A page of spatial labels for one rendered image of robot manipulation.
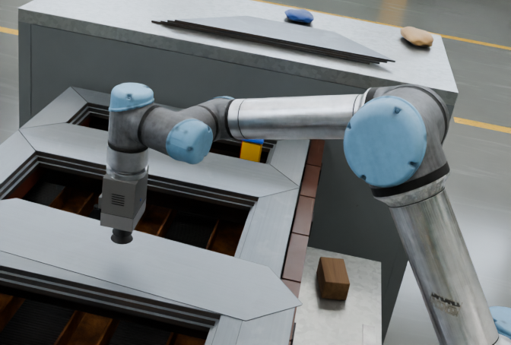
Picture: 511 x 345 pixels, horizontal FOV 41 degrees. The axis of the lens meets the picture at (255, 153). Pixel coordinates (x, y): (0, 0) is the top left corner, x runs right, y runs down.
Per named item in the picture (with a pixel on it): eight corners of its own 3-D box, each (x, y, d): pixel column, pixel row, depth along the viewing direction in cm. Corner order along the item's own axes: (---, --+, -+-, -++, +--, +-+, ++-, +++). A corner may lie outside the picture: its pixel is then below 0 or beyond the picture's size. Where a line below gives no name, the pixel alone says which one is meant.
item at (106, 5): (17, 20, 204) (17, 7, 202) (93, -19, 258) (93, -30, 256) (454, 106, 194) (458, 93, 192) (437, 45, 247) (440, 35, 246)
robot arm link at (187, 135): (228, 115, 121) (177, 96, 126) (192, 130, 112) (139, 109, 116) (220, 156, 124) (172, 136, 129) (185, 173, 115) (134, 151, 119)
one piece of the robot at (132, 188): (105, 137, 131) (101, 209, 138) (87, 156, 123) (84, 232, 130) (154, 147, 130) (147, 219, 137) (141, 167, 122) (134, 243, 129)
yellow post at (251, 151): (233, 202, 193) (242, 141, 184) (236, 194, 197) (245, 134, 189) (250, 206, 193) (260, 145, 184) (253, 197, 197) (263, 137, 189)
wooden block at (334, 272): (346, 301, 161) (350, 283, 159) (321, 299, 160) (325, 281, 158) (339, 274, 170) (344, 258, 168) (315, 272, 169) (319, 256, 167)
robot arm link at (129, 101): (138, 102, 115) (99, 87, 119) (134, 159, 120) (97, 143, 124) (166, 90, 122) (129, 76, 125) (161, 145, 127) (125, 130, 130)
